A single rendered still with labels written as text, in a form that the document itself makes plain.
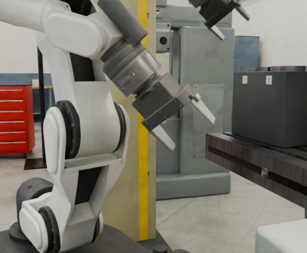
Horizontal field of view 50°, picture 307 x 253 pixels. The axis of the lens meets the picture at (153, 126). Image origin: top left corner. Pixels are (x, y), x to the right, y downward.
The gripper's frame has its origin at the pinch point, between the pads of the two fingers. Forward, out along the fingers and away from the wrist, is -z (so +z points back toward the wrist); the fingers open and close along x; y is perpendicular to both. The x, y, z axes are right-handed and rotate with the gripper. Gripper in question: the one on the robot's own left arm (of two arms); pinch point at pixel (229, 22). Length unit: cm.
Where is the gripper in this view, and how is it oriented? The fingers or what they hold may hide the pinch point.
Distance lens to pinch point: 113.3
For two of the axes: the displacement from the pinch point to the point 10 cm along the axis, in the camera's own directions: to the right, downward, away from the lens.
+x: 6.1, -3.9, -6.9
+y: 3.2, -6.8, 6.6
